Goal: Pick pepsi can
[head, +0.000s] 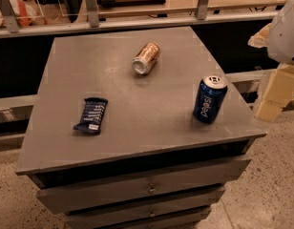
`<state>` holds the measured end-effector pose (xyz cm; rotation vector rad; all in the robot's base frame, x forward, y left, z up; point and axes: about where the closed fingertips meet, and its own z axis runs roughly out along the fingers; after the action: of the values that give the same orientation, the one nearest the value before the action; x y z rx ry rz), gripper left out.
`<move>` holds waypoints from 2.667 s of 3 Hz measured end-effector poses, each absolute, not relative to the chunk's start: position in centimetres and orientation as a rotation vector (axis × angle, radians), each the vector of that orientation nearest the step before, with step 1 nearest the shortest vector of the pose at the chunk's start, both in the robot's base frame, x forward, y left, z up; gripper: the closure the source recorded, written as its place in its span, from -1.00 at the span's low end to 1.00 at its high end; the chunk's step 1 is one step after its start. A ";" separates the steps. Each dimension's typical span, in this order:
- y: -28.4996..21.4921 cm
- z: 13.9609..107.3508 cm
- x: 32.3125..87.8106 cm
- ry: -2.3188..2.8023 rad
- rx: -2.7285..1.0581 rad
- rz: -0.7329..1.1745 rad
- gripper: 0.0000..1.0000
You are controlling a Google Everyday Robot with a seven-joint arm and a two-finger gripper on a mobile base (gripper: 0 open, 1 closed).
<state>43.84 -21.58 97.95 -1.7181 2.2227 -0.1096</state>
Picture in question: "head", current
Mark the blue pepsi can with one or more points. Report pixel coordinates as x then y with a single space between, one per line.
211 93

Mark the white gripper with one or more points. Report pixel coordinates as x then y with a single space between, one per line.
285 37

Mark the gold soda can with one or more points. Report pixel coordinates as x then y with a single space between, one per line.
145 60

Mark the orange white bag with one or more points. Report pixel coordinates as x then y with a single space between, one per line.
25 13

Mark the dark blue snack bar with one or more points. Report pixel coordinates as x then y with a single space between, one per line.
92 116

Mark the grey drawer cabinet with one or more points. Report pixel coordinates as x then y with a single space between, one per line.
153 165

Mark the grey metal railing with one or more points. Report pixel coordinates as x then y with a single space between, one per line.
75 16

